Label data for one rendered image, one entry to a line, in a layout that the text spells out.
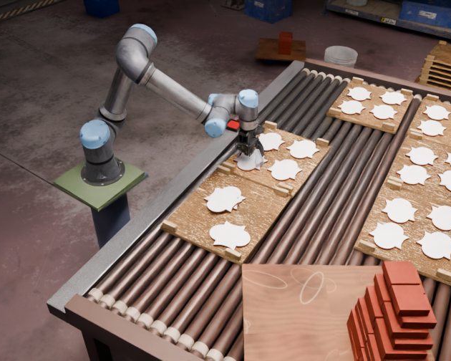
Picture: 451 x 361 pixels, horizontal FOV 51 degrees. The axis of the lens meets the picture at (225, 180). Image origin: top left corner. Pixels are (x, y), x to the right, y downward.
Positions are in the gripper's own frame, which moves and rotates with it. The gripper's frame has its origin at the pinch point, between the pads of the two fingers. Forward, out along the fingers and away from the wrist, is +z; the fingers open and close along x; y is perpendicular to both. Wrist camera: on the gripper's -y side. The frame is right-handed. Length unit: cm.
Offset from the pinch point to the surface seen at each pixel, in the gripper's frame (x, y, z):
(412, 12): -25, -430, 109
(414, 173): 63, -29, 2
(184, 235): 1, 52, -4
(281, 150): 7.8, -14.7, 2.2
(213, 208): 3.7, 35.6, -4.3
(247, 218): 16.4, 31.9, -1.9
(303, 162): 19.8, -11.5, 1.9
